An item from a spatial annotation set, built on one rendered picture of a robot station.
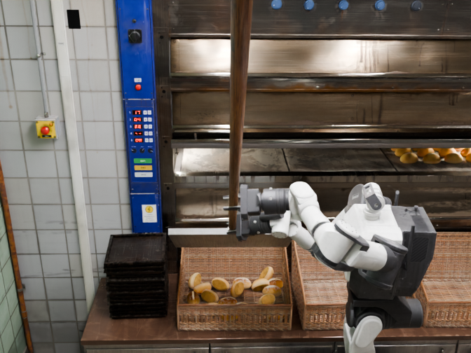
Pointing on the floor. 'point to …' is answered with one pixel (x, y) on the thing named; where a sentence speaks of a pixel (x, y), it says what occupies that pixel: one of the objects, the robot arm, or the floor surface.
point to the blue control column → (140, 57)
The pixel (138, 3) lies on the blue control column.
